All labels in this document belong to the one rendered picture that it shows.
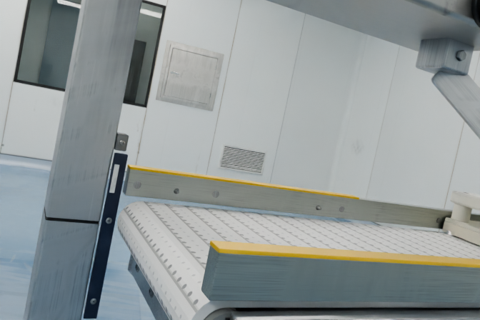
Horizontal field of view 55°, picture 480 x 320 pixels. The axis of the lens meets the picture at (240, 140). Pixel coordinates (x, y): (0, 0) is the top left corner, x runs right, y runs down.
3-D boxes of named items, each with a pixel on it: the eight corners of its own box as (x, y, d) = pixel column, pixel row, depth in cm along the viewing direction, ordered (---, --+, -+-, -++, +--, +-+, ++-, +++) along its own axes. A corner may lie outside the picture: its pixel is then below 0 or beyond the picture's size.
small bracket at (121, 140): (114, 150, 53) (118, 133, 53) (111, 147, 55) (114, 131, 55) (126, 152, 54) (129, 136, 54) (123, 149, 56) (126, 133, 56)
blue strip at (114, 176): (83, 319, 54) (115, 153, 53) (82, 317, 54) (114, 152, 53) (96, 319, 54) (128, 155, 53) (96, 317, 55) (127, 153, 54)
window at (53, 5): (13, 81, 472) (33, -32, 466) (13, 81, 473) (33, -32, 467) (146, 107, 520) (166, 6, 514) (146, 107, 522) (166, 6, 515)
